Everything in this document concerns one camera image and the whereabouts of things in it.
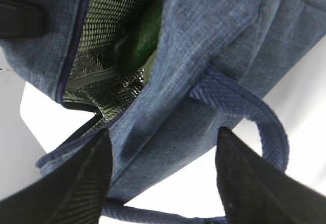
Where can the dark blue lunch bag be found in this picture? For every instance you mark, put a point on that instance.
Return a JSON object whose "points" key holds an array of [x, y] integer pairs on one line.
{"points": [[214, 61]]}

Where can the green cucumber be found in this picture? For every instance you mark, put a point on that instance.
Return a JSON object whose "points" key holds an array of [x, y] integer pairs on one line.
{"points": [[142, 41]]}

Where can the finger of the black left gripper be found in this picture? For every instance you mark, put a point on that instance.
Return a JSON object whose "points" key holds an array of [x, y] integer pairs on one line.
{"points": [[23, 19]]}

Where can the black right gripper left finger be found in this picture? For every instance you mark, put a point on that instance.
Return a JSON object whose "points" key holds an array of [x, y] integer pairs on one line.
{"points": [[73, 193]]}

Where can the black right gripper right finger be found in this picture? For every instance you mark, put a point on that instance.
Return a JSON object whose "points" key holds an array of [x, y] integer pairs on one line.
{"points": [[254, 191]]}

